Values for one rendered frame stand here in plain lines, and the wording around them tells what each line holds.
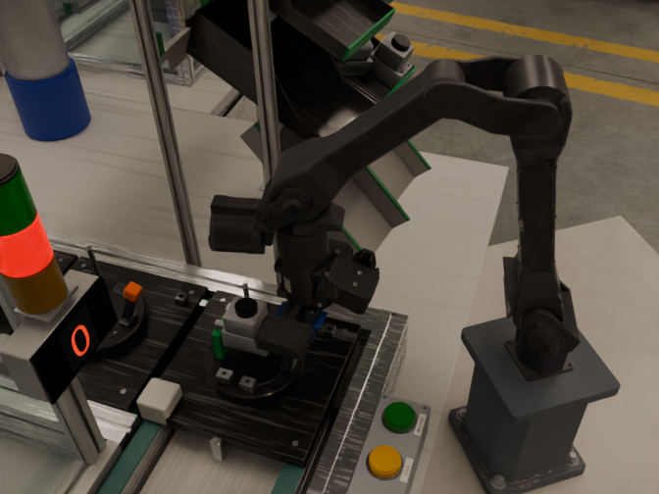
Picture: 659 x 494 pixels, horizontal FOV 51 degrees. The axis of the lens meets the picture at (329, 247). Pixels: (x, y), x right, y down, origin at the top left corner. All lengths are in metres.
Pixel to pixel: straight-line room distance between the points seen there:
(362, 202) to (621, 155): 2.25
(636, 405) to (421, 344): 0.34
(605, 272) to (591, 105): 2.31
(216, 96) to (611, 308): 1.08
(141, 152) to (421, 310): 0.77
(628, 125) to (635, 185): 0.46
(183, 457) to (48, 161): 0.90
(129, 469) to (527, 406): 0.51
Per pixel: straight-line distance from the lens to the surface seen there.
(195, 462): 1.00
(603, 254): 1.40
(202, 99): 1.83
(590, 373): 0.92
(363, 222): 1.14
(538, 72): 0.66
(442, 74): 0.65
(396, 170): 1.27
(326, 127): 1.01
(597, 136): 3.39
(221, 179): 1.53
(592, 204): 2.97
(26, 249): 0.68
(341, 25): 0.94
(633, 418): 1.16
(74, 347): 0.77
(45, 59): 1.69
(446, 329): 1.20
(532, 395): 0.88
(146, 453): 0.99
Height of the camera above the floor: 1.75
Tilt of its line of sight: 42 degrees down
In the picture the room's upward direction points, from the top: 2 degrees counter-clockwise
